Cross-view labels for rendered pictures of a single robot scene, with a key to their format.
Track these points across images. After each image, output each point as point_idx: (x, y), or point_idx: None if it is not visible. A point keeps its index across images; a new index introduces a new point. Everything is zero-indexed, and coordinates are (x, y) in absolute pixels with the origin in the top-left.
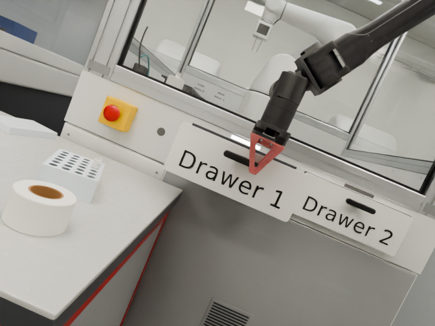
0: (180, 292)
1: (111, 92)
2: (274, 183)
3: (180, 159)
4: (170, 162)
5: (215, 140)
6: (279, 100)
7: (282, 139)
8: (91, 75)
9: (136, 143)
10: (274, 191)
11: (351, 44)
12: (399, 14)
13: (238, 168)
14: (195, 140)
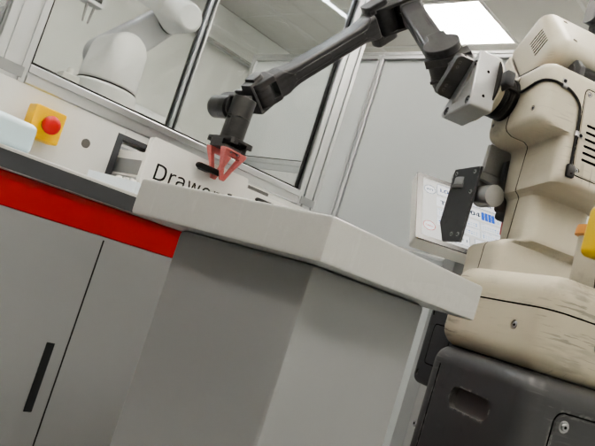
0: None
1: (27, 97)
2: (226, 188)
3: (153, 173)
4: (145, 175)
5: (181, 152)
6: (241, 119)
7: (243, 150)
8: (0, 75)
9: (58, 157)
10: (226, 194)
11: (285, 80)
12: (312, 63)
13: (200, 177)
14: (166, 154)
